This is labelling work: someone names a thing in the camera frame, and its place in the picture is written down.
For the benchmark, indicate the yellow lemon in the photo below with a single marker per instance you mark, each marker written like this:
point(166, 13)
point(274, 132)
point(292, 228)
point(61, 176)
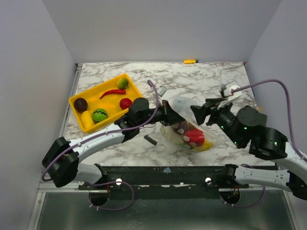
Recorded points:
point(86, 119)

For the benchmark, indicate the clear zip top bag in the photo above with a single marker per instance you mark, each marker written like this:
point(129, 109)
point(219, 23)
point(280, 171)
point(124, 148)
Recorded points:
point(177, 139)

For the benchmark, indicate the black comb-like part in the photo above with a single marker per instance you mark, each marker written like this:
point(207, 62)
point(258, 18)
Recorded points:
point(151, 140)

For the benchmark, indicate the red apple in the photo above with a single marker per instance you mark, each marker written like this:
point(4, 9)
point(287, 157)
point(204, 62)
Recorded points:
point(125, 103)

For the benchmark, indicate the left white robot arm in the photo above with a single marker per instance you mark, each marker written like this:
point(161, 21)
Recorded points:
point(63, 161)

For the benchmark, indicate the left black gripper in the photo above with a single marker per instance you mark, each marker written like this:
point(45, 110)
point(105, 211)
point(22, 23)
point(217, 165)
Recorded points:
point(169, 116)

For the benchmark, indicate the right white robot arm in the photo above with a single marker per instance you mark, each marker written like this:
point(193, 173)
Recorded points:
point(271, 145)

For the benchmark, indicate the aluminium extrusion frame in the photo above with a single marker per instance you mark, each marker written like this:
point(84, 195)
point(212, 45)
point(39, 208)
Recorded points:
point(59, 145)

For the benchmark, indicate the yellow banana bunch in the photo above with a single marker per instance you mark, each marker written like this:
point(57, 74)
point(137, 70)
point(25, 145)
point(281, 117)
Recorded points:
point(197, 145)

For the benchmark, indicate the dark passion fruit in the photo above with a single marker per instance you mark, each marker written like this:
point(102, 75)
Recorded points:
point(80, 105)

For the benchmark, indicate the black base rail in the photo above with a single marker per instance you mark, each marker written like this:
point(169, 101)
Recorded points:
point(152, 182)

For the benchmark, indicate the red bell pepper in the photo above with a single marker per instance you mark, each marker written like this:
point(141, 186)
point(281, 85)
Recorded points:
point(193, 134)

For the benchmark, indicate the yellow screwdriver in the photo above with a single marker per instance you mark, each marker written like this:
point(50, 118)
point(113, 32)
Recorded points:
point(194, 61)

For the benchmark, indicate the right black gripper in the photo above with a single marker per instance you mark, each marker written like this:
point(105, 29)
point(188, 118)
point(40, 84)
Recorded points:
point(210, 114)

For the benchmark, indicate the clear plastic screw box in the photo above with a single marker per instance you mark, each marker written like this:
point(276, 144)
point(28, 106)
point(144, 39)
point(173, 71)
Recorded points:
point(182, 104)

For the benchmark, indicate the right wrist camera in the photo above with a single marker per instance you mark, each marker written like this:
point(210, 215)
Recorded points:
point(228, 94)

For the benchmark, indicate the dark purple plum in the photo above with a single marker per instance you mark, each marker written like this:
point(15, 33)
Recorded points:
point(180, 128)

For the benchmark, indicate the green yellow mango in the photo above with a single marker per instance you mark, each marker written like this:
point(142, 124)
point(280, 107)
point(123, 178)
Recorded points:
point(122, 83)

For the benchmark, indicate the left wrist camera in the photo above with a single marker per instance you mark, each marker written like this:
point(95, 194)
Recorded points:
point(162, 90)

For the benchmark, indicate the yellow plastic tray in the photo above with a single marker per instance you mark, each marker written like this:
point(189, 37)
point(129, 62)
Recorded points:
point(110, 102)

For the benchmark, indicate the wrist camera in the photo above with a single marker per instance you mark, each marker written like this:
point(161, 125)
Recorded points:
point(162, 90)
point(228, 94)

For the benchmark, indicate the red chili pepper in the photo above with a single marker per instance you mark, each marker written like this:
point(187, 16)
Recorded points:
point(115, 91)

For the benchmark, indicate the green ball black squiggle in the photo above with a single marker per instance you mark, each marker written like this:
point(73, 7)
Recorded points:
point(99, 115)

